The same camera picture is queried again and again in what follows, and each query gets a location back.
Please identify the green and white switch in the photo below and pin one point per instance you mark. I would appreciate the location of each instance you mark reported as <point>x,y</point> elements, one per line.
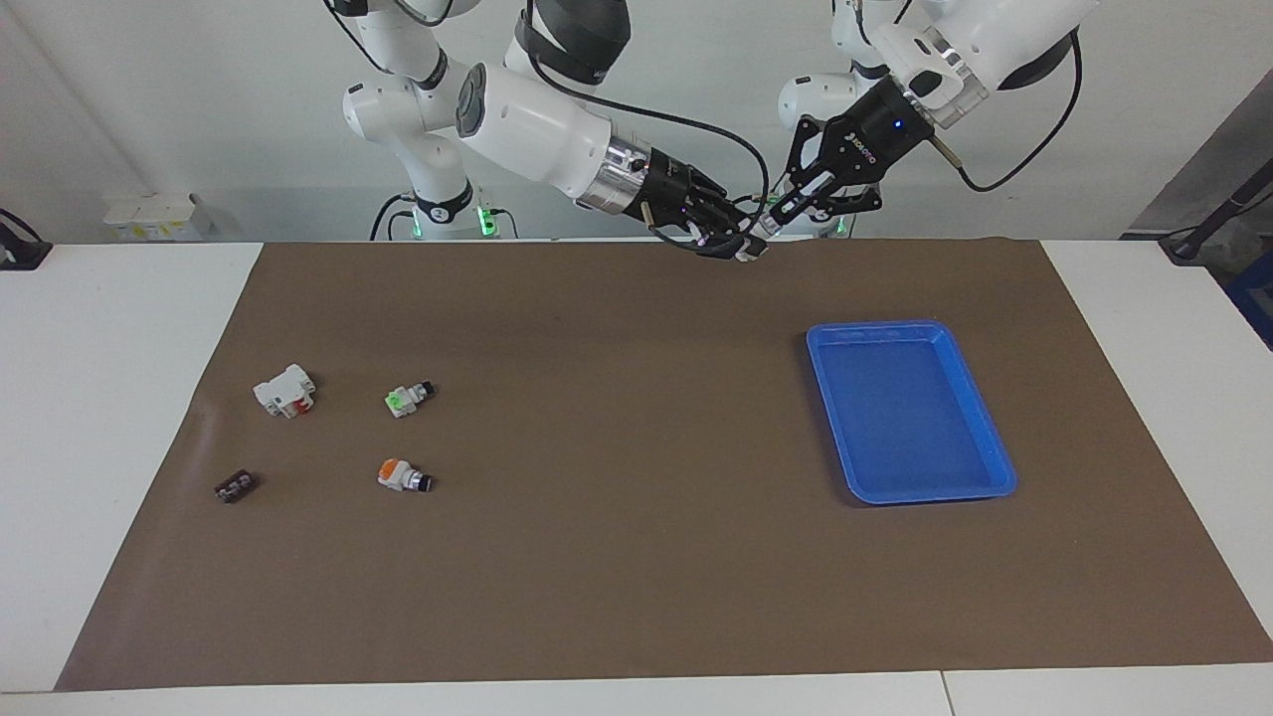
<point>403,400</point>

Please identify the small black terminal block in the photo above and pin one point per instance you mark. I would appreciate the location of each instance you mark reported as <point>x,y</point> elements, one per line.
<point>236,486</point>

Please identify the black stand leg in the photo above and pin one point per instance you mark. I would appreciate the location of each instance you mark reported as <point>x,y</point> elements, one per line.
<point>1218,214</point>

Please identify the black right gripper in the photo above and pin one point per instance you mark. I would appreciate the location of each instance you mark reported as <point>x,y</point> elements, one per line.
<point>676,194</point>

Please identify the black clamp mount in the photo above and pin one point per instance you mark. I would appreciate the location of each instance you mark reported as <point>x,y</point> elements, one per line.
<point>22,251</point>

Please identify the brown table mat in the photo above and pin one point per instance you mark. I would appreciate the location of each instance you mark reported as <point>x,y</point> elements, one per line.
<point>636,557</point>

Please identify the orange and white switch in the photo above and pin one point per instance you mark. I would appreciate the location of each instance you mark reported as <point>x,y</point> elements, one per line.
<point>400,474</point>
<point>756,248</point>

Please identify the white wall socket box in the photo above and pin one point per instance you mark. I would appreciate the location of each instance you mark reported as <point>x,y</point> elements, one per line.
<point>149,214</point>

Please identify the blue plastic tray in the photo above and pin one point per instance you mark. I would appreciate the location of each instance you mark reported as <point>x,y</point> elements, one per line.
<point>910,413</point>

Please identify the white switch with red button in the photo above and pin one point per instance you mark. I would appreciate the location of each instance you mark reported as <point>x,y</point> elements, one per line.
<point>283,390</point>

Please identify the blue crate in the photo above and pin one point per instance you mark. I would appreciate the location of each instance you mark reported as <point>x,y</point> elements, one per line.
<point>1255,298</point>

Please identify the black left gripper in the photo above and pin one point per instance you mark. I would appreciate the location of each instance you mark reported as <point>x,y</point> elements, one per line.
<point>875,134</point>

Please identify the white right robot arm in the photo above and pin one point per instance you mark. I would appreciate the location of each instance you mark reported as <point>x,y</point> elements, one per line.
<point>527,124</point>

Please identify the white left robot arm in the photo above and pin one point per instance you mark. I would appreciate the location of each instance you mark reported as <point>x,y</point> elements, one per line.
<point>995,40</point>

